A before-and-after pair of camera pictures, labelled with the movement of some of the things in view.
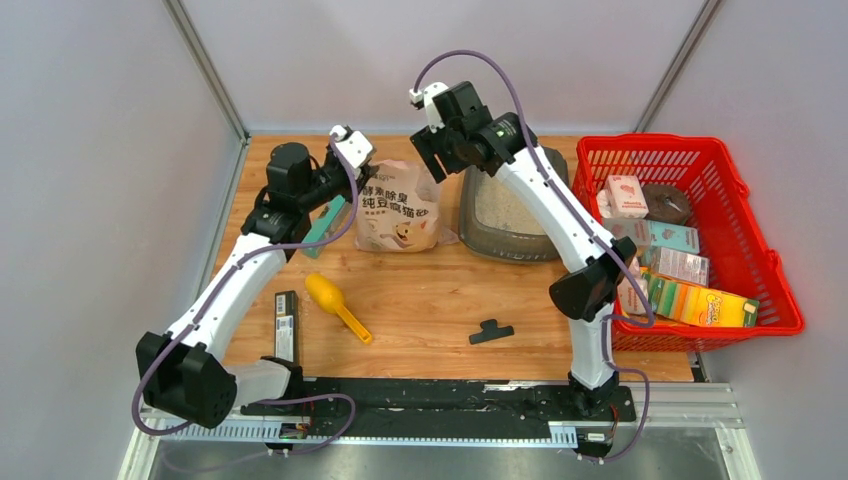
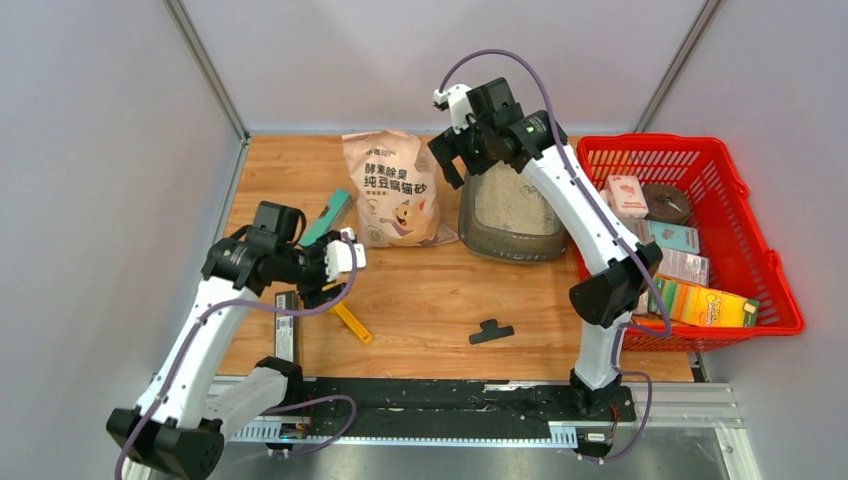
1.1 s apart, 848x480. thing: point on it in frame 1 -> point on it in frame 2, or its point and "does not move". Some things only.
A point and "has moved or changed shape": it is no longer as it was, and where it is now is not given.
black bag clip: [491, 331] does not move
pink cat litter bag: [399, 210] has moved or changed shape
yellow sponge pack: [694, 305] does not move
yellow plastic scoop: [330, 298] does not move
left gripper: [331, 154] -> [312, 293]
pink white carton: [622, 198] does not move
